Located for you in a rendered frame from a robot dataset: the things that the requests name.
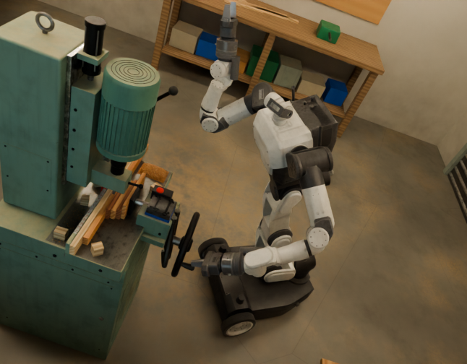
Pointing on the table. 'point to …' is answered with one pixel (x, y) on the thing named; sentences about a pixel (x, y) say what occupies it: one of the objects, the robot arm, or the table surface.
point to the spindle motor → (126, 108)
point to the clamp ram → (135, 201)
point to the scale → (89, 211)
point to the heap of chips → (153, 172)
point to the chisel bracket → (101, 174)
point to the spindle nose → (117, 167)
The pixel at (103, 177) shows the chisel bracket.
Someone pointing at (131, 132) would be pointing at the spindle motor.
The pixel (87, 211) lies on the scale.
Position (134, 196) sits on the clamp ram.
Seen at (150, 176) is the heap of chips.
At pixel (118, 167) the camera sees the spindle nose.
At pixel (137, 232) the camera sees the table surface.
